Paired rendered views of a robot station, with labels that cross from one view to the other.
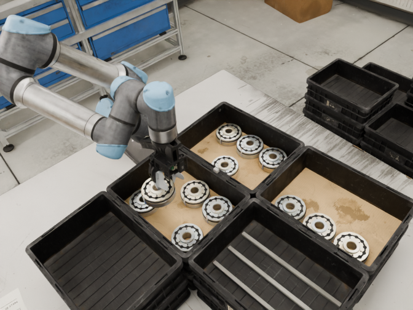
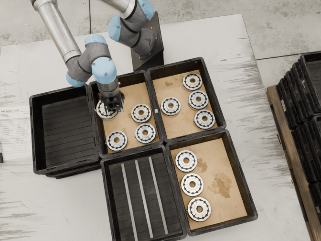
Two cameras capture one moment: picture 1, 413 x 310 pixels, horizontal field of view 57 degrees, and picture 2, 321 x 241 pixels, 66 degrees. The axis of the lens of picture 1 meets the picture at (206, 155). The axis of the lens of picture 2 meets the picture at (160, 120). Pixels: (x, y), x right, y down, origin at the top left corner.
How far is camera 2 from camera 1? 0.58 m
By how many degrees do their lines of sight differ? 29
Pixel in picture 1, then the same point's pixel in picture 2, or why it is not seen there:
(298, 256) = (168, 191)
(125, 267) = (78, 135)
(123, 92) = (88, 50)
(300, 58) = not seen: outside the picture
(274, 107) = (250, 71)
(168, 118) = (105, 87)
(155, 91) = (98, 69)
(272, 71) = (304, 16)
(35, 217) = (61, 66)
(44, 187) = not seen: hidden behind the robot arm
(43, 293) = not seen: hidden behind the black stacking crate
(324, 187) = (220, 159)
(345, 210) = (219, 182)
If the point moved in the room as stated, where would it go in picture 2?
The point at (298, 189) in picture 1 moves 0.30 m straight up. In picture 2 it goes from (203, 150) to (213, 132)
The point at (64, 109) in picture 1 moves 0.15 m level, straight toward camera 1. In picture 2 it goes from (56, 36) to (48, 71)
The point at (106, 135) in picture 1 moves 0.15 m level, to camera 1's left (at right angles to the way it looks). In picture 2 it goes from (71, 71) to (39, 56)
